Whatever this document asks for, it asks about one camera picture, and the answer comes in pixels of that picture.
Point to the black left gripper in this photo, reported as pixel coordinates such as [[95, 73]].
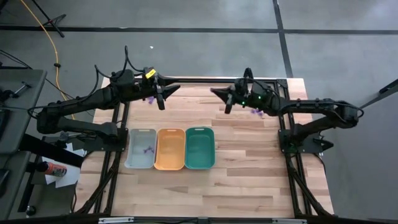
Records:
[[161, 101]]

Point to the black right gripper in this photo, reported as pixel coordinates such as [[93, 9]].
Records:
[[229, 105]]

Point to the yellow plastic bin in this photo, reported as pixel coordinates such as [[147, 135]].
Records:
[[169, 149]]

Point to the grey plastic bin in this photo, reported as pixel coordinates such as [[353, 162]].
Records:
[[136, 140]]

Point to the green plastic bin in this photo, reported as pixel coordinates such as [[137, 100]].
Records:
[[200, 149]]

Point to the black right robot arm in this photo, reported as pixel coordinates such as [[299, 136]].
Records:
[[311, 104]]

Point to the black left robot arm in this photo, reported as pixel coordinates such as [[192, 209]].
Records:
[[93, 96]]

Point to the yellow label tag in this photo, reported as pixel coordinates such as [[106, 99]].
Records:
[[150, 73]]

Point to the black support beam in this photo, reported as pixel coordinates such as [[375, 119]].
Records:
[[56, 152]]

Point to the white paper sheets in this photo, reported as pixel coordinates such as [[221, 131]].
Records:
[[70, 177]]

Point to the black tripod stand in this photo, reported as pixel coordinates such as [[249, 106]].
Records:
[[51, 21]]

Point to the orange spray can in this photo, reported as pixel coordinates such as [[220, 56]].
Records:
[[56, 170]]

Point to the black metal clamp tool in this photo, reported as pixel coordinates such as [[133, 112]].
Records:
[[18, 90]]

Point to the grey side cart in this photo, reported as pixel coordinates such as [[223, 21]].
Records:
[[15, 130]]

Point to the black caster wheel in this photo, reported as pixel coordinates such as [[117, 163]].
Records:
[[30, 211]]

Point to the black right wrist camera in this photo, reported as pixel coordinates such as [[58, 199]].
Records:
[[241, 85]]

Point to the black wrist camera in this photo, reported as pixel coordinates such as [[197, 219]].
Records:
[[149, 82], [241, 85]]

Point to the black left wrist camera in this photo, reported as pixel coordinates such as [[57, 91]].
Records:
[[149, 82]]

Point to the black frame clamp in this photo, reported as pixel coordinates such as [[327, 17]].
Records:
[[247, 72]]

